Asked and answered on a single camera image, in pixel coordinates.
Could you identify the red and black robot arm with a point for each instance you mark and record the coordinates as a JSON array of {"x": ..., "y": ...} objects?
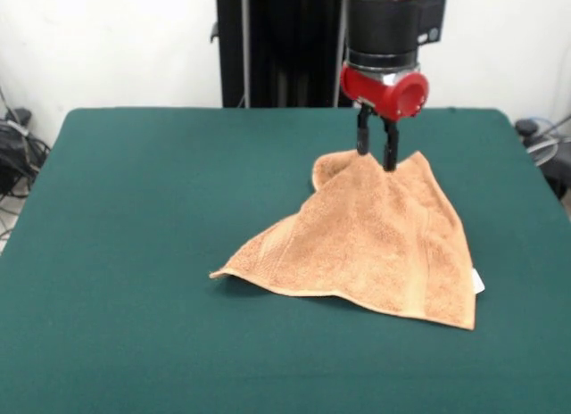
[{"x": 383, "y": 21}]

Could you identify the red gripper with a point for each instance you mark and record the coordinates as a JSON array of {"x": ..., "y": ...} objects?
[{"x": 388, "y": 93}]

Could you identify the tan terry towel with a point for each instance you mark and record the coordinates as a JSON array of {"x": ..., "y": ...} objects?
[{"x": 379, "y": 244}]

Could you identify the dark green table cloth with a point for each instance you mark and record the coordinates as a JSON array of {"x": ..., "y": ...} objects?
[{"x": 134, "y": 253}]

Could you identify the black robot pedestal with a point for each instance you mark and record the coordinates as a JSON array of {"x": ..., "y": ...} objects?
[{"x": 276, "y": 52}]

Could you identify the black and gray floor equipment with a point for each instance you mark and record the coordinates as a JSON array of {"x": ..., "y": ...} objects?
[{"x": 557, "y": 164}]

